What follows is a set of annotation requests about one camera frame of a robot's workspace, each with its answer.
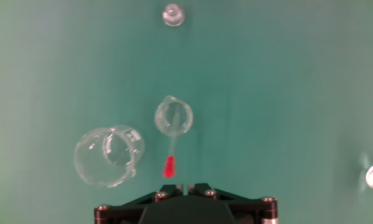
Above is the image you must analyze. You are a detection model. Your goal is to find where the green table mat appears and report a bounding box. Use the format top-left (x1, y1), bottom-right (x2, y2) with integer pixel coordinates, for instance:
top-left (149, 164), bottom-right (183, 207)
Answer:
top-left (0, 0), bottom-right (373, 224)

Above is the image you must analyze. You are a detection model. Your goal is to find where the small glass beaker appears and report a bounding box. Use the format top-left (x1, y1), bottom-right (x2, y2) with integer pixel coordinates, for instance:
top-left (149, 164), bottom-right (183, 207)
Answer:
top-left (154, 95), bottom-right (194, 138)

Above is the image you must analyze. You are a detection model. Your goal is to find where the large glass beaker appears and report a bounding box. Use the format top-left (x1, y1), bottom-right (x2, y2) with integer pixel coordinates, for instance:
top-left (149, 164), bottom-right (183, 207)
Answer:
top-left (73, 124), bottom-right (146, 189)

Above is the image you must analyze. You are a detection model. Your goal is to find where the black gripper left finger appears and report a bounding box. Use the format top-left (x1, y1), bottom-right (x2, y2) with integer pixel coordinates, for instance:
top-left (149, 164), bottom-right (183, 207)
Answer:
top-left (94, 184), bottom-right (185, 224)

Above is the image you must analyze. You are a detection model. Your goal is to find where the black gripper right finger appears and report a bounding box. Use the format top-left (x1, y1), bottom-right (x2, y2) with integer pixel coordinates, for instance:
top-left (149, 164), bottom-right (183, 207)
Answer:
top-left (188, 182), bottom-right (279, 224)

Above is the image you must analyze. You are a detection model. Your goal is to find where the clear glass bottle stopper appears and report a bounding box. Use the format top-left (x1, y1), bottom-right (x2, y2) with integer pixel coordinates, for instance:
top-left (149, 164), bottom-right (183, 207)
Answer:
top-left (161, 3), bottom-right (187, 27)

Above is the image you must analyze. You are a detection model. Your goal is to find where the glass dropper with red bulb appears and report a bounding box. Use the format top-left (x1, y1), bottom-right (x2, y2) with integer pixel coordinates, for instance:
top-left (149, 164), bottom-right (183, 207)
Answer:
top-left (162, 107), bottom-right (181, 179)

